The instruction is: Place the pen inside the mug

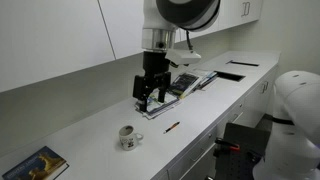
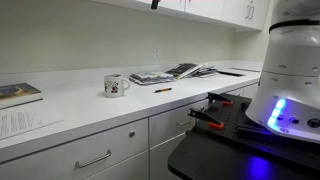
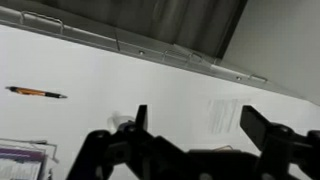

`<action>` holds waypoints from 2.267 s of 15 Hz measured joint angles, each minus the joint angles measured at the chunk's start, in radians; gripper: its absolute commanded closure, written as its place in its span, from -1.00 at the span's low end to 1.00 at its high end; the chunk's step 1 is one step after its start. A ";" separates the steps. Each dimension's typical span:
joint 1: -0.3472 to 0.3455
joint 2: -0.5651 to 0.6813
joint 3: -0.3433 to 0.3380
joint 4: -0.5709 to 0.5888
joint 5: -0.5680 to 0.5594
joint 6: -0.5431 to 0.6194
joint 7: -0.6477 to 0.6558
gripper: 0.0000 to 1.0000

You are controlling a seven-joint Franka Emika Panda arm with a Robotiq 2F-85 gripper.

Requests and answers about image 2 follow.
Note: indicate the open magazine with dark cover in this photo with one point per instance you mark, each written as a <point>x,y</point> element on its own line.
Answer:
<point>183,69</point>

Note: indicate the pile of thin magazines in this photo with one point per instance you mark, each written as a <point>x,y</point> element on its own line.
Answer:
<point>207,71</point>

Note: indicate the white mug with cartoon print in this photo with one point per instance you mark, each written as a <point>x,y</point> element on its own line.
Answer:
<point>113,87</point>

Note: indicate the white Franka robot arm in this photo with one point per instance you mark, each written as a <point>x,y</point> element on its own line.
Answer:
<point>293,66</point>

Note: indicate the medium white drawer front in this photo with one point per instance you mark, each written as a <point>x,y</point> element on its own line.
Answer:
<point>166,126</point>

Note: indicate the wide white drawer front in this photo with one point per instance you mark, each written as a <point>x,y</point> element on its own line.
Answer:
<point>50,153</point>

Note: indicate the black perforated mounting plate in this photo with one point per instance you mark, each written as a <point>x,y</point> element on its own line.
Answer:
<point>233,116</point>

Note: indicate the round metal drawer lock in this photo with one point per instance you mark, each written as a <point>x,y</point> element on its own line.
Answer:
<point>132,134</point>

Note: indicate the printed white paper sheet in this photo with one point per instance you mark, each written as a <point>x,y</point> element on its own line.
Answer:
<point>23,120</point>

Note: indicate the white wall outlet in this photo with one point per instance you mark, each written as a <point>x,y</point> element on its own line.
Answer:
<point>157,53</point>

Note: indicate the hardcover book with blue cover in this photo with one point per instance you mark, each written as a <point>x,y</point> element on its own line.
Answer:
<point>16,93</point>

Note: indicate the small white drawer front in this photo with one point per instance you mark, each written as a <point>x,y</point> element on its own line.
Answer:
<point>248,90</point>

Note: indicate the orange and black pen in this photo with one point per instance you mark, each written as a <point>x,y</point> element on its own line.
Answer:
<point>162,90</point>

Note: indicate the stack of colourful magazines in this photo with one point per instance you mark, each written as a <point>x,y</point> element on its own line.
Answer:
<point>151,78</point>

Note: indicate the white upper wall cabinet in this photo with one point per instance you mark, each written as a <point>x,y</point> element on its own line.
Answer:
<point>206,8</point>

